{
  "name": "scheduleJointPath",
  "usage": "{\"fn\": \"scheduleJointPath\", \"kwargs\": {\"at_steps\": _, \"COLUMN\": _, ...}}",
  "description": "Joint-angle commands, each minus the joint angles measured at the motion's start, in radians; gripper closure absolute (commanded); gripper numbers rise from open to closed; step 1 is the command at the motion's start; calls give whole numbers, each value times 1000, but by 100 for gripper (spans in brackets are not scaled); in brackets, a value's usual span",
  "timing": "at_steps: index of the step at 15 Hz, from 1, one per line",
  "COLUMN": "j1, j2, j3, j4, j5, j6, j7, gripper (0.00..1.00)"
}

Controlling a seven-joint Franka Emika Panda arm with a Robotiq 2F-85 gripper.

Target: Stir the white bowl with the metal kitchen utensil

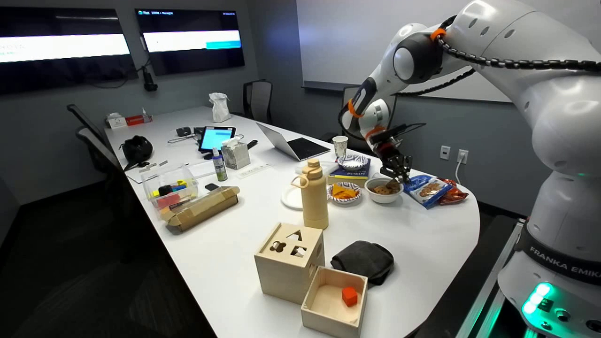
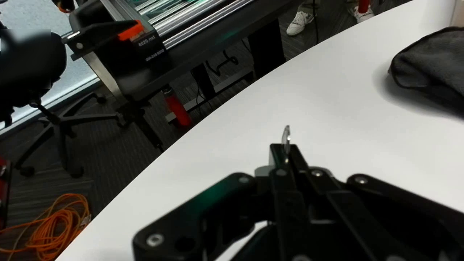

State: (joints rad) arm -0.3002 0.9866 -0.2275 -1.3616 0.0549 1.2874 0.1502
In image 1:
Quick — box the wooden shape sorter box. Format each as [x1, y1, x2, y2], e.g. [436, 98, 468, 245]
[254, 222, 327, 307]

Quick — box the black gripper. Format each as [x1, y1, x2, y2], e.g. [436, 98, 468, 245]
[374, 128, 412, 185]

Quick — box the open wooden tray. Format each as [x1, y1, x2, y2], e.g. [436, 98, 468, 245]
[299, 266, 371, 338]

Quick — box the white round plate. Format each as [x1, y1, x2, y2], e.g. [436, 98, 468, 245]
[280, 185, 307, 213]

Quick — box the red box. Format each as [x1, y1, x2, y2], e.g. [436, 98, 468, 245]
[125, 112, 153, 128]

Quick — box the black bag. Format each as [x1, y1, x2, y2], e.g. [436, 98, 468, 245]
[121, 134, 155, 170]

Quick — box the wall whiteboard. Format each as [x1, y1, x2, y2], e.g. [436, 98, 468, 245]
[295, 0, 523, 106]

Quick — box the black wall webcam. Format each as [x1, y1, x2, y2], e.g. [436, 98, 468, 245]
[138, 63, 160, 95]

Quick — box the tablet with blue screen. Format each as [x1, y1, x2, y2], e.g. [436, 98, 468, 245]
[198, 127, 239, 157]

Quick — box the white tissue box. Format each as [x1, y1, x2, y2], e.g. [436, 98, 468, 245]
[220, 138, 252, 172]

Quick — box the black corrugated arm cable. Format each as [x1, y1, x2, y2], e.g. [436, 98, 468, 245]
[438, 25, 601, 74]

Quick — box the orange block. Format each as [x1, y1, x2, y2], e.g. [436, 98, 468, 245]
[341, 286, 361, 309]

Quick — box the clear plastic bin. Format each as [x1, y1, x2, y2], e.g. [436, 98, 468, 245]
[141, 164, 202, 222]

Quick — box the orange chip bag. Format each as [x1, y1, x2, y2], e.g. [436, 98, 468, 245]
[440, 177, 470, 207]

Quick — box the white plastic bag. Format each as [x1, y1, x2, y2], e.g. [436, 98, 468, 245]
[207, 91, 233, 125]

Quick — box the white paper sheet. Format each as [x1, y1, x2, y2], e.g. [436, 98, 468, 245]
[128, 160, 173, 187]

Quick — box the wall display screen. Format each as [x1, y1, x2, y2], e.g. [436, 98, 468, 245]
[136, 8, 247, 78]
[0, 6, 138, 97]

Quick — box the white bowl with food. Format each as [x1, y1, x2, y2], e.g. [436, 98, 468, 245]
[363, 175, 404, 207]

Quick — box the open black laptop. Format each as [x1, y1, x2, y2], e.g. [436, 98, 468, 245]
[256, 121, 333, 164]

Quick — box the clear glass cup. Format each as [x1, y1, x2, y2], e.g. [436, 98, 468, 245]
[331, 134, 350, 166]

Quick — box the blue patterned white bowl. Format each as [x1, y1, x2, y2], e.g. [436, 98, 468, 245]
[337, 155, 371, 173]

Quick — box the small bowl of orange snacks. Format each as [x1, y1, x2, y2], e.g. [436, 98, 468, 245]
[327, 181, 365, 207]

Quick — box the beige water bottle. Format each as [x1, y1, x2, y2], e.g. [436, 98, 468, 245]
[290, 158, 331, 232]

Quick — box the small spray bottle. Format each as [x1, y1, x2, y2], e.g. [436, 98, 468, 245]
[213, 149, 230, 185]

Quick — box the blue cookie bag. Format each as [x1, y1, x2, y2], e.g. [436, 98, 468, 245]
[402, 173, 451, 211]

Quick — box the small white box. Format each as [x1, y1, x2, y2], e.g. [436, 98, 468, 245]
[106, 112, 130, 132]

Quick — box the dark grey cloth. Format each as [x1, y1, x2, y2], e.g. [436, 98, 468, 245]
[329, 239, 397, 288]

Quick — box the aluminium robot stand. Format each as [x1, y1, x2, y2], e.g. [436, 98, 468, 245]
[455, 220, 526, 338]

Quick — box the grey mesh office chair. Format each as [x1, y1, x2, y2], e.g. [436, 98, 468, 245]
[243, 80, 275, 125]
[66, 102, 125, 177]

